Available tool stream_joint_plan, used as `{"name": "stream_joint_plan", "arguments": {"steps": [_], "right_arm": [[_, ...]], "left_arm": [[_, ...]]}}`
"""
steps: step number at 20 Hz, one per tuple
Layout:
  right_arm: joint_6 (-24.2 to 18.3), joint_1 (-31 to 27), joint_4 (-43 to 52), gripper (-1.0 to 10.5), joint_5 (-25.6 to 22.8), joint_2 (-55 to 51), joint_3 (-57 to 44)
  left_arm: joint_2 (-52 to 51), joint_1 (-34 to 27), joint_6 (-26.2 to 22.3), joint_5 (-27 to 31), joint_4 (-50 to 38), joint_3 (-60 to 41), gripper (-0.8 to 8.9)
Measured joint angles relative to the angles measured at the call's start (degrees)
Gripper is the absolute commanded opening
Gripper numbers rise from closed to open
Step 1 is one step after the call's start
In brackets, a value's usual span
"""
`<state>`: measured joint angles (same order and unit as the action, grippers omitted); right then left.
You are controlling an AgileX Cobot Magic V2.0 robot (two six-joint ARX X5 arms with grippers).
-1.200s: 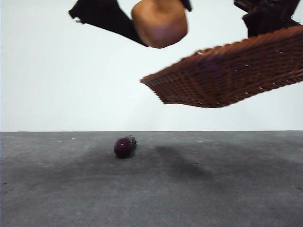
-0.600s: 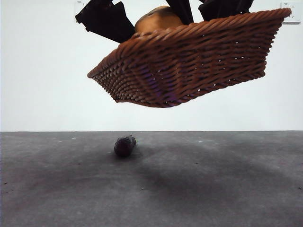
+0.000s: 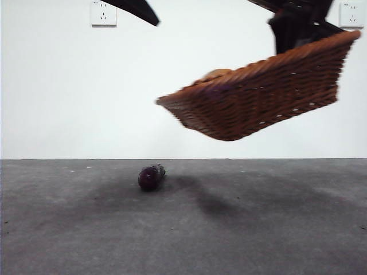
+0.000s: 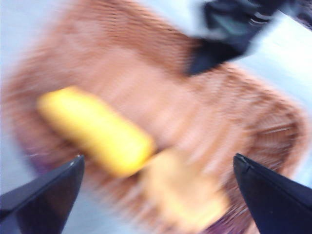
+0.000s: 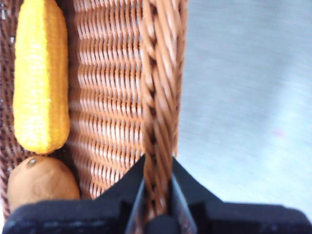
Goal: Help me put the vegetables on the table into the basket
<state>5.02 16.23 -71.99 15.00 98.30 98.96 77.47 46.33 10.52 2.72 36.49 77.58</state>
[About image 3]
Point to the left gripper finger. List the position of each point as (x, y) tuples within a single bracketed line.
[(137, 10)]

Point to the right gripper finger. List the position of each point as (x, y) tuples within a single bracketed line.
[(289, 34), (329, 26)]

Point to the purple eggplant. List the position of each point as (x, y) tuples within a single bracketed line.
[(150, 177)]

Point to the brown potato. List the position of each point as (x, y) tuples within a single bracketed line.
[(215, 74)]

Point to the white wall socket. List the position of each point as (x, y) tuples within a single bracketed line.
[(352, 17), (104, 18)]

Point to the brown wicker basket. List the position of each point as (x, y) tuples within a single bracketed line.
[(258, 100)]

